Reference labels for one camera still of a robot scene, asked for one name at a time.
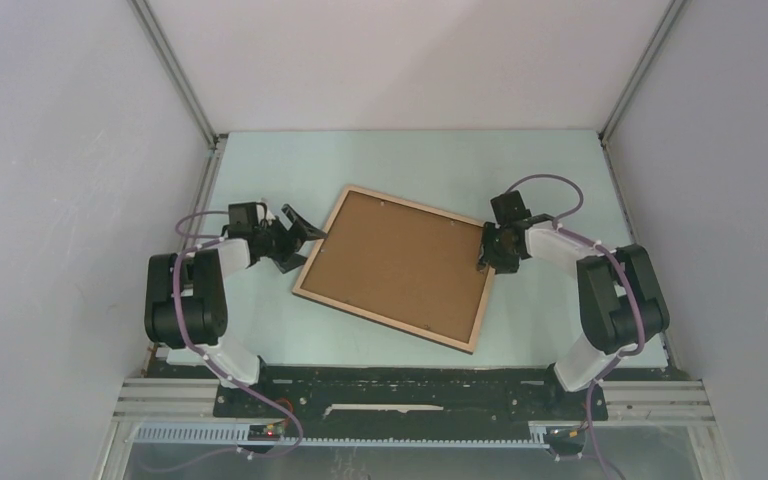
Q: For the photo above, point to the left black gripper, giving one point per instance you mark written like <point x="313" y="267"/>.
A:
<point x="292" y="240"/>

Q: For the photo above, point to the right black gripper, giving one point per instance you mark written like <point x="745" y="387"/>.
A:
<point x="501" y="266"/>

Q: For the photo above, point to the brown cardboard backing board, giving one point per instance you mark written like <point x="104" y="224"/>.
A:
<point x="397" y="265"/>

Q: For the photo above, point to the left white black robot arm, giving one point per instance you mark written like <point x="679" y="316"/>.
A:
<point x="186" y="305"/>

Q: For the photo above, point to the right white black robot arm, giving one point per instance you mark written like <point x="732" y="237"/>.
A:
<point x="621" y="305"/>

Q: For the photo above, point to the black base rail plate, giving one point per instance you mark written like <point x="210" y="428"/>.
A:
<point x="424" y="403"/>

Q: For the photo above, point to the white cable duct strip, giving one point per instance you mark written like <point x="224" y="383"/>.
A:
<point x="228" y="434"/>

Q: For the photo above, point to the left corner aluminium post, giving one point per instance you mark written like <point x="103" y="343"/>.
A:
<point x="151" y="25"/>

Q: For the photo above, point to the corner aluminium post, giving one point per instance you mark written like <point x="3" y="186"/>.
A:
<point x="151" y="25"/>
<point x="671" y="16"/>

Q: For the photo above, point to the aluminium frame rails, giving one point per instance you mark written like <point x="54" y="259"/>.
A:
<point x="665" y="403"/>

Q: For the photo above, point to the right corner aluminium post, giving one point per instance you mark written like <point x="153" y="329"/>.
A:
<point x="671" y="16"/>

